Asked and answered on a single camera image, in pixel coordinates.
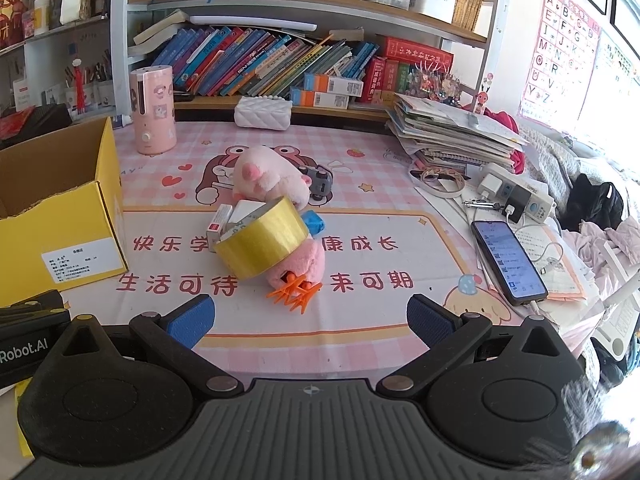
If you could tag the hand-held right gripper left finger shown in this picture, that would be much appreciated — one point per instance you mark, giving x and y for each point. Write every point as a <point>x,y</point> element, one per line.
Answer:
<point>192,322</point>

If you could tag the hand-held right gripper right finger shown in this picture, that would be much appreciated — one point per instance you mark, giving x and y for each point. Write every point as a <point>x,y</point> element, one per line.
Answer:
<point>430,322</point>

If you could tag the small white red box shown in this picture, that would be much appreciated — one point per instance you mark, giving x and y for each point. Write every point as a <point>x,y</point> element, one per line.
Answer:
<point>220,225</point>

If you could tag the yellow tape roll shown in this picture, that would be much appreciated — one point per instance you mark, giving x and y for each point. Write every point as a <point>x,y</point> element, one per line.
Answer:
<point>260,245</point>

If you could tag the yellow cardboard box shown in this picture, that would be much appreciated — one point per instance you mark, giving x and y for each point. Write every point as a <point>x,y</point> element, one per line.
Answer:
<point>75,220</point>

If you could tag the blue eraser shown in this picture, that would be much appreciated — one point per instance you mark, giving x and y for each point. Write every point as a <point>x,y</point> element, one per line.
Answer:
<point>312,222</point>

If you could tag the pink plush toy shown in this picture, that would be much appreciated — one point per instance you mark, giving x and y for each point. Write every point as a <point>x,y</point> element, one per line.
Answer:
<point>272,175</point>

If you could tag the grey toy car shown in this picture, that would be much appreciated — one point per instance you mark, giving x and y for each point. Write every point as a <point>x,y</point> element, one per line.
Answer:
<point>320,182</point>

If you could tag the pink printed desk mat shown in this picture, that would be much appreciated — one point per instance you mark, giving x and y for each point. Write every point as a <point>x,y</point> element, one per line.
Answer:
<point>400,260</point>

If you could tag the yellow cardboard piece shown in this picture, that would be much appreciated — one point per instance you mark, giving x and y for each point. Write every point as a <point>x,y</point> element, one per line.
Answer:
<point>24,420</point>

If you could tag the black smartphone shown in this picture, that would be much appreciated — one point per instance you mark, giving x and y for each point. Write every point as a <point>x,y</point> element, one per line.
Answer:
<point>510,260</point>

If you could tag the metal drawing compass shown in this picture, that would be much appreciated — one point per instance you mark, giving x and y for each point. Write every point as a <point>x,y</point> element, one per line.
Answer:
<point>482,204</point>

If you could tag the loose worksheet papers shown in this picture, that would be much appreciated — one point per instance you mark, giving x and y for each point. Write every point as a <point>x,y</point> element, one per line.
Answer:
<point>565,270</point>

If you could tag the beige hair band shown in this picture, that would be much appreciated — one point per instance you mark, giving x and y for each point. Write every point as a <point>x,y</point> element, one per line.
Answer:
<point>440,176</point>

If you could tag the black charger plug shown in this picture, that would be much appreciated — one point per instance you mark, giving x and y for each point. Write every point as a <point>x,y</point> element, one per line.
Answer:
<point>520,202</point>

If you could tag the white charger plug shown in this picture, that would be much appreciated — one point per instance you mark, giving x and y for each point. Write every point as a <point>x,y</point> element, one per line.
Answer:
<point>492,182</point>

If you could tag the white power strip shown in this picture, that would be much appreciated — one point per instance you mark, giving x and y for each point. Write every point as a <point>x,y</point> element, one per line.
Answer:
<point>537,205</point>

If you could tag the stack of papers and notebooks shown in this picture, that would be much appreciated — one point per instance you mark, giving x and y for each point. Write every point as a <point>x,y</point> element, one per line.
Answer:
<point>450,130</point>

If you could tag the pink clothing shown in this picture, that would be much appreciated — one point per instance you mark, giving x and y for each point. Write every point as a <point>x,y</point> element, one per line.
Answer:
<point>610,250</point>

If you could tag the black cloth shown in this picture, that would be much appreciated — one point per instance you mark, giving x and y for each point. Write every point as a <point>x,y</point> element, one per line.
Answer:
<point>595,202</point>

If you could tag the grey blanket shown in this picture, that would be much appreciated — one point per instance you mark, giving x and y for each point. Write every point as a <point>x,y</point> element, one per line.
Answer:
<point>550,155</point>

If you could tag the pink cylindrical humidifier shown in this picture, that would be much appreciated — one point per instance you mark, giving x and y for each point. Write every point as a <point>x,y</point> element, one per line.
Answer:
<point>151,110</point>

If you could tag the white quilted pouch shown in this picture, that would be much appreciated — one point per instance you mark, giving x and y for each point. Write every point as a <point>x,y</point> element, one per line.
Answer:
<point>262,112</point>

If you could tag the red ant figurine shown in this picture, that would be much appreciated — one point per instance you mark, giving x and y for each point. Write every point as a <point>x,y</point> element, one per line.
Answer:
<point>482,100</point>

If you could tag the colourful acrylic figure stand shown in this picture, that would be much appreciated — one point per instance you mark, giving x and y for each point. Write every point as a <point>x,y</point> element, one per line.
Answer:
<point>432,82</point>

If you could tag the standing red books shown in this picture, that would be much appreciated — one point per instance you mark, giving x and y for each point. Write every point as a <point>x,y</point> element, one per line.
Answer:
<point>387,80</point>

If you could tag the red tassel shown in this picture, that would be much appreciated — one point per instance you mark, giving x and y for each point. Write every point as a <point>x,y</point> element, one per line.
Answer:
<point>78,85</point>

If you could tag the row of colourful books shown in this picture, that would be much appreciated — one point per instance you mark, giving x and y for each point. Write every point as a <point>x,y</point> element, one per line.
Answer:
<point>250,60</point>

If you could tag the thick red dictionary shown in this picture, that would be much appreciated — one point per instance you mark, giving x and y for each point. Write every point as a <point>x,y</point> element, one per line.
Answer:
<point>417,54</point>

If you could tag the white bookshelf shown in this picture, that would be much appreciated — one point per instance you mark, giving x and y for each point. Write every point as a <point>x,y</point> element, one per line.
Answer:
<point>117,35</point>

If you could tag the pink alphabet poster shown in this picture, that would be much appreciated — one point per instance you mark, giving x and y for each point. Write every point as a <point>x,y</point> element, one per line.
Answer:
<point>560,50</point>

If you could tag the white side shelf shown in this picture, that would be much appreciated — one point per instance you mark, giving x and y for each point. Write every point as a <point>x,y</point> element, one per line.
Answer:
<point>45,45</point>

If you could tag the white wall chart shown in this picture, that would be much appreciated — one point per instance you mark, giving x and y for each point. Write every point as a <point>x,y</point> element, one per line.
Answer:
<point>615,85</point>

